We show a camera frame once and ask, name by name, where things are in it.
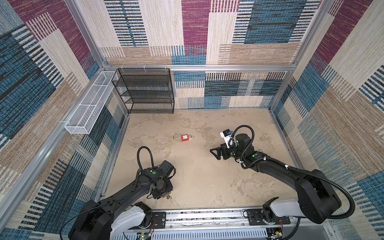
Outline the red padlock with white label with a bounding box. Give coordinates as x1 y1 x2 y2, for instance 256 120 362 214
173 135 190 142

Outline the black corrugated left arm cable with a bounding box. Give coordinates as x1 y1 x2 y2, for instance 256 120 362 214
136 146 155 170

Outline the white wire mesh wall basket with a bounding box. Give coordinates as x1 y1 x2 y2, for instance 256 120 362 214
65 71 115 135

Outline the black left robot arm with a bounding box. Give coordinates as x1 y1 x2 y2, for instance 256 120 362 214
68 161 176 240

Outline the black wire mesh shelf rack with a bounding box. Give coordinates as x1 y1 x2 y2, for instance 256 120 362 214
112 68 175 114

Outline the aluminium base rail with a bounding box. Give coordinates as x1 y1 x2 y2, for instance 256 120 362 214
113 206 331 240

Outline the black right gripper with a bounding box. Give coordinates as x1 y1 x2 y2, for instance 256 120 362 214
209 142 245 161

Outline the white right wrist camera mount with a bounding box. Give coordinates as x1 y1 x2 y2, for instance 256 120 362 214
220 129 234 149

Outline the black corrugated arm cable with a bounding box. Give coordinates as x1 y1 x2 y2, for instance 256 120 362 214
136 146 155 170
232 124 356 220

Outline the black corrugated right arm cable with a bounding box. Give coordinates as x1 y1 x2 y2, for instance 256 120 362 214
232 124 356 220

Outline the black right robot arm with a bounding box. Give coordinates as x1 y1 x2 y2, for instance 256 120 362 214
210 134 342 224

